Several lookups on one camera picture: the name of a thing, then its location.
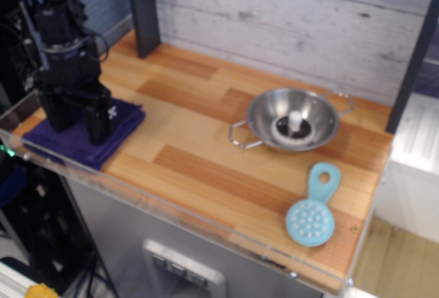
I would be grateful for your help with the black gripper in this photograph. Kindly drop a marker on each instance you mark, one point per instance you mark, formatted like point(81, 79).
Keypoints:
point(69, 84)

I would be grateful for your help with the purple cloth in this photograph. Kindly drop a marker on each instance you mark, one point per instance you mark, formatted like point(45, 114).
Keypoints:
point(74, 143)

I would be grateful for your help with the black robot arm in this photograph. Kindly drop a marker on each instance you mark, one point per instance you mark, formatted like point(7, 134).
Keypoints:
point(56, 23)

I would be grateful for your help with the clear acrylic table guard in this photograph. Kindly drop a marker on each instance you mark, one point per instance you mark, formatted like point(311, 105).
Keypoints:
point(180, 165)

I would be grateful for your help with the silver dispenser panel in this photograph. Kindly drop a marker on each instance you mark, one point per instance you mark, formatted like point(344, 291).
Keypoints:
point(176, 275)

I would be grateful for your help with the white toy mushroom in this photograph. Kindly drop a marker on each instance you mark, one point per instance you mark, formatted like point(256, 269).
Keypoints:
point(292, 130)

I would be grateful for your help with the light blue scrubber brush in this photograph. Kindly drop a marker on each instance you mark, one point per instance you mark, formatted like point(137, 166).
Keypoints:
point(310, 222)

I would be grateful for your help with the white cabinet at right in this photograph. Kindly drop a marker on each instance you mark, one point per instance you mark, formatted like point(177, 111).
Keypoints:
point(408, 195)

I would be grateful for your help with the dark grey left post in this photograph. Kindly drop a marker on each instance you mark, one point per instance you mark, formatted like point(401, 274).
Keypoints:
point(145, 19)

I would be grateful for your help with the dark grey post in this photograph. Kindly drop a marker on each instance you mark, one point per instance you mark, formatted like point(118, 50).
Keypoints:
point(145, 19)
point(419, 52)

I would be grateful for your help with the steel bowl with handles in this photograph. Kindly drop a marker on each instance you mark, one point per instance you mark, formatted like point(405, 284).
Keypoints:
point(323, 111)

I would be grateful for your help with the dark grey right post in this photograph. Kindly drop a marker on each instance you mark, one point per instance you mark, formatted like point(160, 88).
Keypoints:
point(419, 52)

